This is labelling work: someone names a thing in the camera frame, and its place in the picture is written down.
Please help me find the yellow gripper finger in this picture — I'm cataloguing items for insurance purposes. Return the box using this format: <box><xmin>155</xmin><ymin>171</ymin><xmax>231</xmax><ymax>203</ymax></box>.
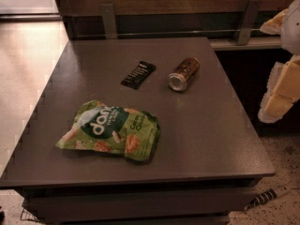
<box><xmin>260</xmin><ymin>9</ymin><xmax>288</xmax><ymax>35</ymax></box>
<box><xmin>258</xmin><ymin>55</ymin><xmax>300</xmax><ymax>124</ymax></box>

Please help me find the striped cable on floor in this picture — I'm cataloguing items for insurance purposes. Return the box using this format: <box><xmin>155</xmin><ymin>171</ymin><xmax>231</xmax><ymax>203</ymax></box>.
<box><xmin>244</xmin><ymin>185</ymin><xmax>293</xmax><ymax>211</ymax></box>

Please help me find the wire rack under table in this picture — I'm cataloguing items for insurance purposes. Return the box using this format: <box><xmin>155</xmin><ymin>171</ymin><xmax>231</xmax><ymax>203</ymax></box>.
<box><xmin>20</xmin><ymin>202</ymin><xmax>39</xmax><ymax>222</ymax></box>

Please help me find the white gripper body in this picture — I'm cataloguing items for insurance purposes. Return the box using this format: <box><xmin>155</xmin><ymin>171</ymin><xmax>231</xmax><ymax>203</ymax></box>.
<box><xmin>281</xmin><ymin>0</ymin><xmax>300</xmax><ymax>55</ymax></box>

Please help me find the black snack bar wrapper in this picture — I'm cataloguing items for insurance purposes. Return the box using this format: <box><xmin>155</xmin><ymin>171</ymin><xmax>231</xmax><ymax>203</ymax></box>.
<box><xmin>121</xmin><ymin>61</ymin><xmax>157</xmax><ymax>90</ymax></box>

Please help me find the orange soda can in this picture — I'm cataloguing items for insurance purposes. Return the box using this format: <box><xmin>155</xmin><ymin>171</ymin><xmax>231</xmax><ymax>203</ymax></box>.
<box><xmin>169</xmin><ymin>57</ymin><xmax>200</xmax><ymax>92</ymax></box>

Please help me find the left metal bracket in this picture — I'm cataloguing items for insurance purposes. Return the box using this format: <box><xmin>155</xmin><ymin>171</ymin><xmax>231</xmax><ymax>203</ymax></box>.
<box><xmin>100</xmin><ymin>3</ymin><xmax>118</xmax><ymax>39</ymax></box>

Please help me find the green chips bag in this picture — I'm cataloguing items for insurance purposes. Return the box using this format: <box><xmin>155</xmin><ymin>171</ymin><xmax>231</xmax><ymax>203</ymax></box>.
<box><xmin>56</xmin><ymin>100</ymin><xmax>160</xmax><ymax>163</ymax></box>

